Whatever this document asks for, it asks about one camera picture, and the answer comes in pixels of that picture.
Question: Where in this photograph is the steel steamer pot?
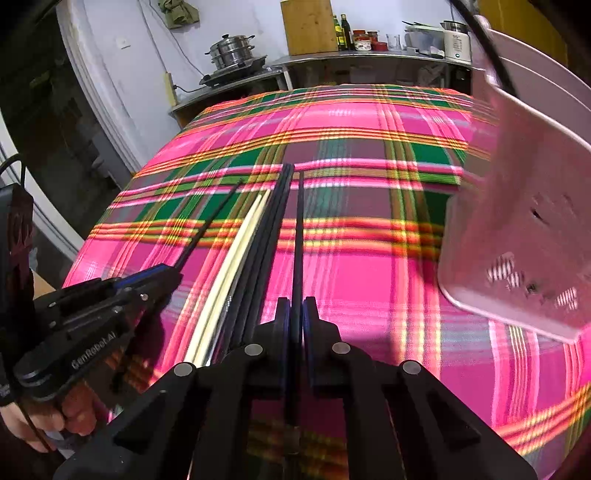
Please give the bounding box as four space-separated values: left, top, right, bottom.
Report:
205 33 257 70

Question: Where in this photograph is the white door frame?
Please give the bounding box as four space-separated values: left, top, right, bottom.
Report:
55 0 145 178

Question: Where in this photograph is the pink green plaid tablecloth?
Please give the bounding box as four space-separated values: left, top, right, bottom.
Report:
62 83 591 480

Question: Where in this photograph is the pink plastic utensil holder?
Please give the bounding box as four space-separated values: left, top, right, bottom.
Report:
436 16 591 344

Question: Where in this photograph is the black induction cooker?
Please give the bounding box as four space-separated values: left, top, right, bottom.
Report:
199 55 269 88

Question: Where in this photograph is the person's left hand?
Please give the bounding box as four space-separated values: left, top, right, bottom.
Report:
0 382 99 455

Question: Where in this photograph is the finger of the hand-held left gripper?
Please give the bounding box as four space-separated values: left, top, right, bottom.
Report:
34 263 183 315
50 285 180 335

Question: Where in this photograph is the low metal shelf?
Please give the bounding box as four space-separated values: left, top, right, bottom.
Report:
168 68 288 128

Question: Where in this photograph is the white electric kettle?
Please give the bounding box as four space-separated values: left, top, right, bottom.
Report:
441 21 472 64

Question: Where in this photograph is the metal kitchen counter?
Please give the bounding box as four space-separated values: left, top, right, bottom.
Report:
272 48 486 95

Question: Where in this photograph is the green hanging cloth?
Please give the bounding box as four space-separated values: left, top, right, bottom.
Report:
158 0 200 30

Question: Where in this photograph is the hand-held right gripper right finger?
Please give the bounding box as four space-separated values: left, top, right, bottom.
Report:
302 296 539 480

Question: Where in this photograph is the yellow wooden door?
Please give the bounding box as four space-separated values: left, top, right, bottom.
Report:
478 0 570 65

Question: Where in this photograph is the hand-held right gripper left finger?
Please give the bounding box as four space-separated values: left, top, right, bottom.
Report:
53 298 293 480

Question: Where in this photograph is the wooden cutting board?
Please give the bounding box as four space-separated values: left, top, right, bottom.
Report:
281 0 339 56

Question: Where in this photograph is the cream chopstick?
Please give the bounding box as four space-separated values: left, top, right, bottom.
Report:
194 191 273 367
184 190 269 366

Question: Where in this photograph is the thin wall cable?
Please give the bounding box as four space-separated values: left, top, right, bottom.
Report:
137 0 206 77

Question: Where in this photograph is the black cable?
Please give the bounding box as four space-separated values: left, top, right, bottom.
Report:
0 154 27 191
449 0 520 99

